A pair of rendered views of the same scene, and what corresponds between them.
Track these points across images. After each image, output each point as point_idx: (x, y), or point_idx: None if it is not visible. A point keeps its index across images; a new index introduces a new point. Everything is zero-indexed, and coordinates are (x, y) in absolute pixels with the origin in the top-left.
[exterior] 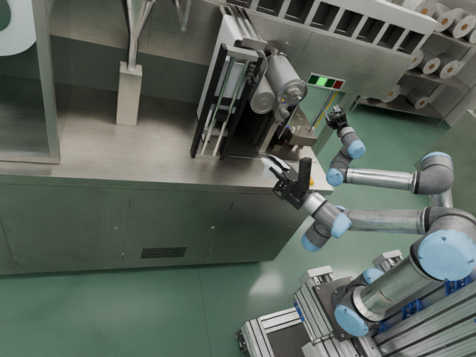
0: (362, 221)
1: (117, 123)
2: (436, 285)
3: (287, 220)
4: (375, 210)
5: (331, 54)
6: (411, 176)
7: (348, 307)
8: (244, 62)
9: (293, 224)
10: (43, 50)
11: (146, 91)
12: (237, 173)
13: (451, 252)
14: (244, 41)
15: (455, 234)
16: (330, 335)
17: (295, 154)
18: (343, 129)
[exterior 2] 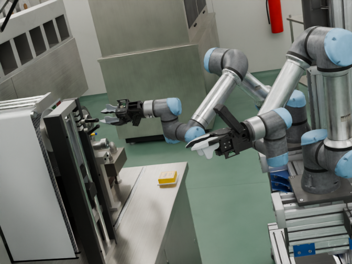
0: (275, 107)
1: None
2: (324, 102)
3: (190, 235)
4: (268, 94)
5: (35, 85)
6: (227, 74)
7: (342, 155)
8: (46, 131)
9: (193, 234)
10: (4, 257)
11: None
12: (145, 230)
13: (343, 40)
14: (40, 106)
15: (331, 32)
16: (345, 210)
17: (125, 181)
18: (145, 107)
